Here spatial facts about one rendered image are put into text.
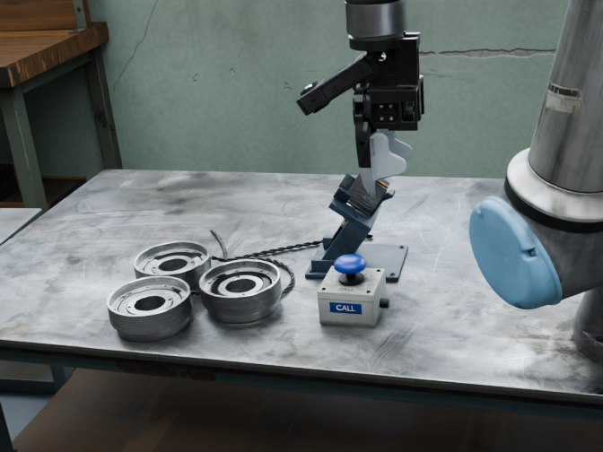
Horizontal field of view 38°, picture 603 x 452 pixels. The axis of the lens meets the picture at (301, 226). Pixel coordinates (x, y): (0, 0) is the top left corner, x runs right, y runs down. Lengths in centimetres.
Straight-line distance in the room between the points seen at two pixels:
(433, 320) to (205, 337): 28
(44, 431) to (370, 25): 79
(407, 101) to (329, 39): 160
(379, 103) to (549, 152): 36
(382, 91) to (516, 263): 34
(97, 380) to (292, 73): 148
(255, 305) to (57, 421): 48
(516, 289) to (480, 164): 188
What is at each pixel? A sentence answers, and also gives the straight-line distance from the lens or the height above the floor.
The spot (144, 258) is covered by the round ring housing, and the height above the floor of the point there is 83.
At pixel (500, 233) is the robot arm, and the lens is 85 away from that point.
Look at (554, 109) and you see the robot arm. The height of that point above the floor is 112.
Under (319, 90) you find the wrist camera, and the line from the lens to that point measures 113.
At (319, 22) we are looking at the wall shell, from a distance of 270.
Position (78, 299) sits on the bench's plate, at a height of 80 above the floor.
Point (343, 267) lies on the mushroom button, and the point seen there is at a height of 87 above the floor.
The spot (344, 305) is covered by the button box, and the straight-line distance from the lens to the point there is 107.
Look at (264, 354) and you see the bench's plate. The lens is 105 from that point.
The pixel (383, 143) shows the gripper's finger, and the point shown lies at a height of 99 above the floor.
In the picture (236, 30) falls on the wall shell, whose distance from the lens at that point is 279.
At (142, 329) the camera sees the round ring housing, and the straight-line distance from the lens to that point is 109.
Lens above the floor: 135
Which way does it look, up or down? 24 degrees down
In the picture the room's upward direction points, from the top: 6 degrees counter-clockwise
